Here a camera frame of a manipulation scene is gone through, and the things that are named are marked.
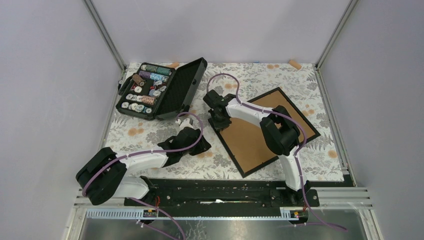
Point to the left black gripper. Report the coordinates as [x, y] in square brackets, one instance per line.
[203, 146]

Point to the white slotted cable duct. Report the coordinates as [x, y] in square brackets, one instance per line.
[151, 214]

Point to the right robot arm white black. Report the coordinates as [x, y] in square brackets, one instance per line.
[280, 132]

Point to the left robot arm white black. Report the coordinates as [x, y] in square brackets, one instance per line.
[109, 174]

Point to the black picture frame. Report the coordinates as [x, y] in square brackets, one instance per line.
[232, 155]

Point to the wooden cork piece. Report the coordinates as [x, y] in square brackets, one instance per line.
[173, 65]
[295, 64]

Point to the black open poker chip case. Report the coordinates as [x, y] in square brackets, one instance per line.
[156, 92]

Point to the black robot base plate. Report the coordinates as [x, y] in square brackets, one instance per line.
[244, 197]

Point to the right wooden cork piece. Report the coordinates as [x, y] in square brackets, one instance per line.
[295, 64]

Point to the brown cardboard backing board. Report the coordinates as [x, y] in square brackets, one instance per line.
[248, 145]

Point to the left wooden cork piece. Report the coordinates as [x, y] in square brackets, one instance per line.
[173, 65]

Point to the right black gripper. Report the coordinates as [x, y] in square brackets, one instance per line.
[220, 126]

